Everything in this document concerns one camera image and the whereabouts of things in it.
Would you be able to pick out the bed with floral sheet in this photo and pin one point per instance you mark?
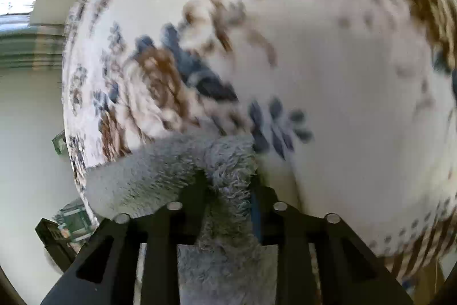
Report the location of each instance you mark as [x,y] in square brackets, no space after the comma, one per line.
[339,76]

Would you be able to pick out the grey-green curtain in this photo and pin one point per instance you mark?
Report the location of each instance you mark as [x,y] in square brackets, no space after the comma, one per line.
[28,44]

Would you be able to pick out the grey fluffy pants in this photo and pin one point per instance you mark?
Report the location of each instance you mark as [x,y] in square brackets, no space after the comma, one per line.
[228,190]

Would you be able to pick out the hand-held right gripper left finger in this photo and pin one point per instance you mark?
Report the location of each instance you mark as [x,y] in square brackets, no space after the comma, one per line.
[192,205]

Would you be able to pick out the teal shelf cart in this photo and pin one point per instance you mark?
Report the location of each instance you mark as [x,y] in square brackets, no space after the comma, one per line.
[76,221]

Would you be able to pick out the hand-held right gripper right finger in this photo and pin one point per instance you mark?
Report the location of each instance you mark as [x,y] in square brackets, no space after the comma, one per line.
[255,215]

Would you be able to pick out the green and white box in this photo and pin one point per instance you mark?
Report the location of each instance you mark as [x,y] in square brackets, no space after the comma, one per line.
[60,144]

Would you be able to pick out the black boxy object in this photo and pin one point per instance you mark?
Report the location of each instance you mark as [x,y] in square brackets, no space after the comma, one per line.
[57,240]

